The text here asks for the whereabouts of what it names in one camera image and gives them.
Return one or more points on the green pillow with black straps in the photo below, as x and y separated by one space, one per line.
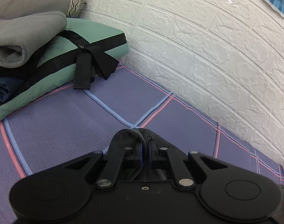
84 50

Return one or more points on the purple plaid bed sheet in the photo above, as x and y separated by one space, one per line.
68 123

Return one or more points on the grey folded blanket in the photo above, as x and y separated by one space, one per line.
21 37

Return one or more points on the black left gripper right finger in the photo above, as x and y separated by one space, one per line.
168 162

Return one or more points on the dark grey pants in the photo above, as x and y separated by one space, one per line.
223 189

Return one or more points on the grey pillow with patterned edge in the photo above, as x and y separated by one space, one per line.
10 9

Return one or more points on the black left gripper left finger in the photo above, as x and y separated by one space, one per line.
122 162

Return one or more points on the dark blue folded clothing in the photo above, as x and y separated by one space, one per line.
9 87

